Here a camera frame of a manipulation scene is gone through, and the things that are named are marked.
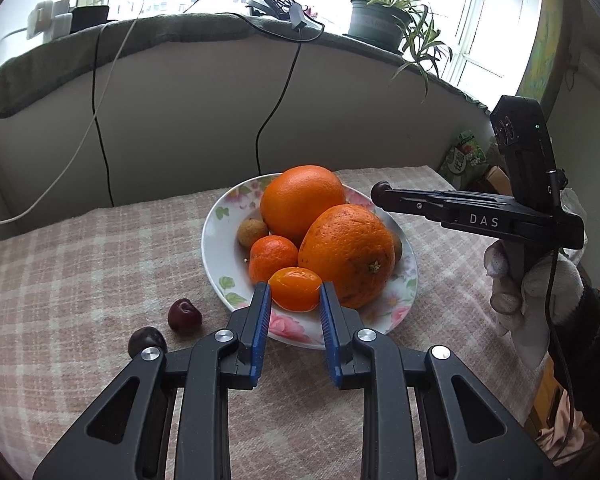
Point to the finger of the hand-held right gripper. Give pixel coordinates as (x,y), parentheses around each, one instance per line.
(420,206)

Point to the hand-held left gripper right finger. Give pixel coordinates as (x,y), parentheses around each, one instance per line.
(330,335)

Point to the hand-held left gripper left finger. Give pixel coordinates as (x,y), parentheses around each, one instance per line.
(260,330)

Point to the dark red cherry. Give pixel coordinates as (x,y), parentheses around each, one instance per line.
(184,316)
(379,191)
(145,340)

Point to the small light orange mandarin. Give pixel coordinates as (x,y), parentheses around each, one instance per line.
(295,287)

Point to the deep orange mandarin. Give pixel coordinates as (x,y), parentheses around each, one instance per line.
(272,259)

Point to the white floral plate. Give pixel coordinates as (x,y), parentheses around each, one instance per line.
(225,260)

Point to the large speckled orange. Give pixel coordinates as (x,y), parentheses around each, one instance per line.
(345,255)

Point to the person's right forearm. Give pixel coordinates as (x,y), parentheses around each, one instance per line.
(595,360)

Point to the person's right hand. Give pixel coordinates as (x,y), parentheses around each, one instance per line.
(540,305)

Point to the cardboard box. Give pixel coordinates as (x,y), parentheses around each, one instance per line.
(495,180)

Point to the brown longan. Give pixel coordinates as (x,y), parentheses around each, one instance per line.
(251,234)
(398,249)

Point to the green packet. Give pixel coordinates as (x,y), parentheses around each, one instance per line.
(460,160)

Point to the smooth round orange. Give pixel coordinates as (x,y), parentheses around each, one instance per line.
(300,200)

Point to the yellow patterned curtain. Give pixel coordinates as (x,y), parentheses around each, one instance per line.
(545,35)

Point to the potted spider plant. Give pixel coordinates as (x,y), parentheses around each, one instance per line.
(375,22)

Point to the black power adapter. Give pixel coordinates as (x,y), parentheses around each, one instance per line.
(297,15)

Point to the grey-green sill cloth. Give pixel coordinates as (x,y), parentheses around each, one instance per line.
(180,30)

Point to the black box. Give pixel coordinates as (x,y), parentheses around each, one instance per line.
(90,17)

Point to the white power adapter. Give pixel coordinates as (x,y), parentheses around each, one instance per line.
(45,20)

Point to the white window frame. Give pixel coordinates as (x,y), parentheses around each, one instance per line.
(467,10)

